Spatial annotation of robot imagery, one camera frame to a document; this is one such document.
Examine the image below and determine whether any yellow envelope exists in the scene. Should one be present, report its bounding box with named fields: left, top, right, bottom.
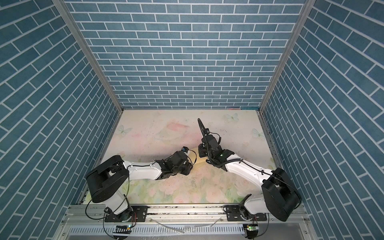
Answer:
left=189, top=147, right=207, bottom=165

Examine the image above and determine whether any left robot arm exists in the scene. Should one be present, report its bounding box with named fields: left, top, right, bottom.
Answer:
left=86, top=147, right=195, bottom=215

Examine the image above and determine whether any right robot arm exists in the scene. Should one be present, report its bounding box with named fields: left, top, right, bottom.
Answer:
left=198, top=135, right=302, bottom=222

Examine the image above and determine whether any black corrugated cable hose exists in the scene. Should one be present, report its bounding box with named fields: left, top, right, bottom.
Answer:
left=197, top=117, right=211, bottom=142

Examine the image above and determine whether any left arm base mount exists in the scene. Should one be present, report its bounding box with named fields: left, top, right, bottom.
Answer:
left=104, top=206, right=148, bottom=223

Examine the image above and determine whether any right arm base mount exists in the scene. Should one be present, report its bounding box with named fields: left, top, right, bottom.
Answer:
left=223, top=205, right=268, bottom=222

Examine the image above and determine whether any white vented cable duct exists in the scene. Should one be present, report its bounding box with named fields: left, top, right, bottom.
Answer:
left=68, top=224, right=245, bottom=237

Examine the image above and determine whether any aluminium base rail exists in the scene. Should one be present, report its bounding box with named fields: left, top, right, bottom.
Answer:
left=53, top=204, right=317, bottom=240

